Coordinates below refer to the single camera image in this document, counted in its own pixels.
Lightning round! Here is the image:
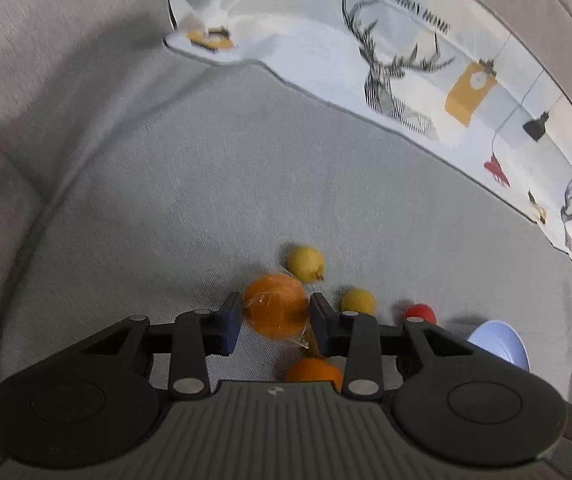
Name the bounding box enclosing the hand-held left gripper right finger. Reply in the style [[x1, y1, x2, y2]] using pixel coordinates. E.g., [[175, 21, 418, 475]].
[[310, 292, 486, 401]]

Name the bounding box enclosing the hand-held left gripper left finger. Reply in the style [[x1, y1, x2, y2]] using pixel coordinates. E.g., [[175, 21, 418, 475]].
[[72, 292, 245, 397]]

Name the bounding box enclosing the deer print blanket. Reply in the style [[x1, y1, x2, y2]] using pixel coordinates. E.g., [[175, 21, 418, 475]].
[[163, 0, 572, 303]]

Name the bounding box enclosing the bare orange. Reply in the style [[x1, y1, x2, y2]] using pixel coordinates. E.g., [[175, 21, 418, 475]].
[[286, 357, 345, 392]]

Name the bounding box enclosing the grey bed sheet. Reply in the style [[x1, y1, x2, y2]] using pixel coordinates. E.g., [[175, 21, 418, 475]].
[[0, 0, 572, 480]]

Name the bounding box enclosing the light blue plate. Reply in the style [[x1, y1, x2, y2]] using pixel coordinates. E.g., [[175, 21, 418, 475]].
[[467, 320, 531, 373]]

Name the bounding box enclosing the small yellow round fruit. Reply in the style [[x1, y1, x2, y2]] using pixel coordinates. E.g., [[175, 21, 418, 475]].
[[341, 287, 377, 316]]

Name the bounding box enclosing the yellow lemon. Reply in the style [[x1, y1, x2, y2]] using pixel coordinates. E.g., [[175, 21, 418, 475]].
[[286, 245, 327, 283]]

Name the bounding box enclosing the small red fruit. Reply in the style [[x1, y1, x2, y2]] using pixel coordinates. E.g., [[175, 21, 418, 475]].
[[404, 303, 437, 325]]

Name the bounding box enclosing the plastic-wrapped orange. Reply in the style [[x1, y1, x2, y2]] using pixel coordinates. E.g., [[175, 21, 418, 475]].
[[241, 272, 323, 359]]

